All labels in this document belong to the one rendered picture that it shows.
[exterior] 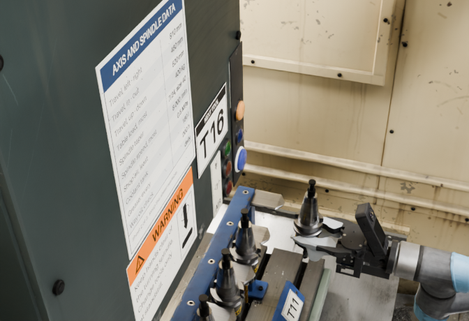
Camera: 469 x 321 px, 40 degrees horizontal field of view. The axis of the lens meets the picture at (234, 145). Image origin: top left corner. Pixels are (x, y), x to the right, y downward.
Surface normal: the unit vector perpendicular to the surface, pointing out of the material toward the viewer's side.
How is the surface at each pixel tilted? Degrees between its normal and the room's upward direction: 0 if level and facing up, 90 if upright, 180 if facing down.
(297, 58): 90
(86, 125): 90
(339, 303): 24
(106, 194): 90
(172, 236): 90
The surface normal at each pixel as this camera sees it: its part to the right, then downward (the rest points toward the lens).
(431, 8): -0.32, 0.58
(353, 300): -0.15, -0.49
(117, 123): 0.95, 0.18
